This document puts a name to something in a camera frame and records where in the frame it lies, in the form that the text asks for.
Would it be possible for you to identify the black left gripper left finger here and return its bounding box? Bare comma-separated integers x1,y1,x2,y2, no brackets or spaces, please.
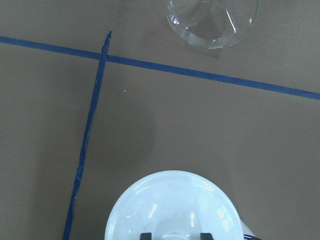
139,232,152,240

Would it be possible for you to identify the clear glass funnel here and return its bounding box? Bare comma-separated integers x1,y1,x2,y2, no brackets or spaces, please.
165,0,259,50

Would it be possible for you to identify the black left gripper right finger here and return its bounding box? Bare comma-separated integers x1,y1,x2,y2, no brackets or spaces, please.
200,232,213,240

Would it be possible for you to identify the white ceramic lid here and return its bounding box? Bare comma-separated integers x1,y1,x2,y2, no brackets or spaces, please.
104,170,244,240

